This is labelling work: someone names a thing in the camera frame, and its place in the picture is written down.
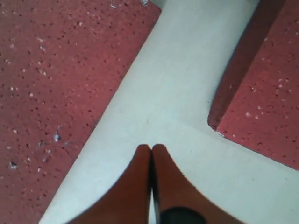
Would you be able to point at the scratched red brick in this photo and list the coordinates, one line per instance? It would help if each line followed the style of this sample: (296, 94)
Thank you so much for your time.
(61, 61)

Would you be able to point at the movable red brick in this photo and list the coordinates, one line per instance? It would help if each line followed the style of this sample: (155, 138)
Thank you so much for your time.
(256, 103)

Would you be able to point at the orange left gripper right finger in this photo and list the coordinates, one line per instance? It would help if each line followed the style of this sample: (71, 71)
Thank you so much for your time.
(176, 200)

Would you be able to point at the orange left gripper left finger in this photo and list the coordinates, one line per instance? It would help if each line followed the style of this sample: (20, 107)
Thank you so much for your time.
(128, 200)

